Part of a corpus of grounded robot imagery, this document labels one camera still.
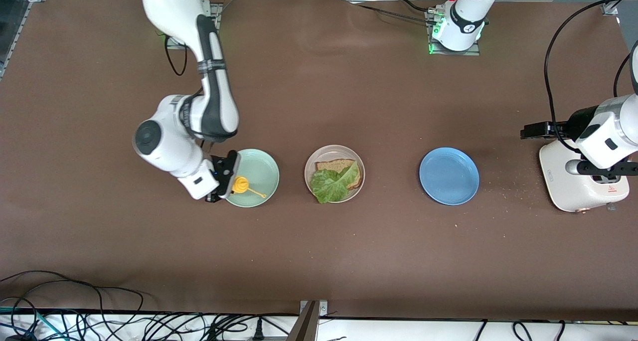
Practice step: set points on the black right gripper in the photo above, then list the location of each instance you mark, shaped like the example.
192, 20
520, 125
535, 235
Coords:
218, 163

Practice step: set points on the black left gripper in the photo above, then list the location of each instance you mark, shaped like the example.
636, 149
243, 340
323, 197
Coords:
577, 121

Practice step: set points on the yellow squeeze bottle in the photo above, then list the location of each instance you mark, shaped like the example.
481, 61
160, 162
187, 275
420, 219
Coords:
241, 184

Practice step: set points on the green lettuce leaf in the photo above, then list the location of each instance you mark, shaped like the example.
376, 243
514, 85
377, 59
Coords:
331, 184

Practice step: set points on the brown bread slice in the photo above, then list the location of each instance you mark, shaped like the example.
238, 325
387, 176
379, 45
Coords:
334, 164

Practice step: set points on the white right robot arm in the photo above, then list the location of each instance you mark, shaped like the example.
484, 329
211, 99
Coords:
174, 7

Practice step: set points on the mint green plate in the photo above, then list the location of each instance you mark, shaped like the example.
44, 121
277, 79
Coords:
264, 166

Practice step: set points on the beige plate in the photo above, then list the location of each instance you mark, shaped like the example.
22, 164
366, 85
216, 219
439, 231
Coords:
321, 154

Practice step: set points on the blue plate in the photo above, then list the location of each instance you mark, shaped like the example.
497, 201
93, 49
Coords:
449, 176

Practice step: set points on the white toaster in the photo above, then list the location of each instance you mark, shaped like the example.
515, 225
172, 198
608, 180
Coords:
558, 181

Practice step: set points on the black power plug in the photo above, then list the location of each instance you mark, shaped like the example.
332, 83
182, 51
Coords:
258, 331

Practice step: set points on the silver corner bracket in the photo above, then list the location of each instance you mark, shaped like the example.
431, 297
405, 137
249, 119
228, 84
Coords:
609, 9

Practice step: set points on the grey metal bracket post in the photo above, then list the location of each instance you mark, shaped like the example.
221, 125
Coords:
306, 326

